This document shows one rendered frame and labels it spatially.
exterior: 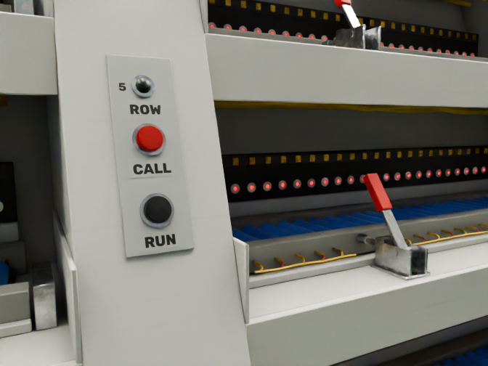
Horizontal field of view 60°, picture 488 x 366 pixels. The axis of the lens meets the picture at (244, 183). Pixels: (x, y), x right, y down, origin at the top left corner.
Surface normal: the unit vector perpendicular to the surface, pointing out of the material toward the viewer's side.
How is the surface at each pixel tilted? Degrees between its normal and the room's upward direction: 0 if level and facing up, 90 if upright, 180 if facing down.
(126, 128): 90
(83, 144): 90
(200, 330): 90
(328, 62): 108
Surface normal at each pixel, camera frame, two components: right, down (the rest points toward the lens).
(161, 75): 0.43, -0.20
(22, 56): 0.45, 0.11
